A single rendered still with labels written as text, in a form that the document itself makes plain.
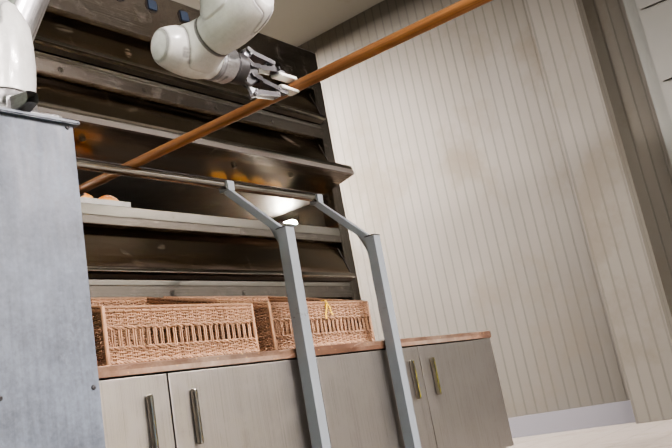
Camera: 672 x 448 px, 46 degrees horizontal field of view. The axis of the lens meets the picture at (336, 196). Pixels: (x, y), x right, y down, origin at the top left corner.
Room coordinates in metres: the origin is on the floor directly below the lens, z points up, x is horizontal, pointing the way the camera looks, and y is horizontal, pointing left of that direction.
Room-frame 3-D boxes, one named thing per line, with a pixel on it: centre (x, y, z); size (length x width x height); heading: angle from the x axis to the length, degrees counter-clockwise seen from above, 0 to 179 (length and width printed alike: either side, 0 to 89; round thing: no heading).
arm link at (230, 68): (1.71, 0.21, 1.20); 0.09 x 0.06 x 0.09; 55
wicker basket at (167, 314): (2.32, 0.66, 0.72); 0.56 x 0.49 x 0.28; 145
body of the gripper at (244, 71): (1.77, 0.17, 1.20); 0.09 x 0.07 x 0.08; 145
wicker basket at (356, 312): (2.82, 0.30, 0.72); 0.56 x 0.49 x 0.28; 146
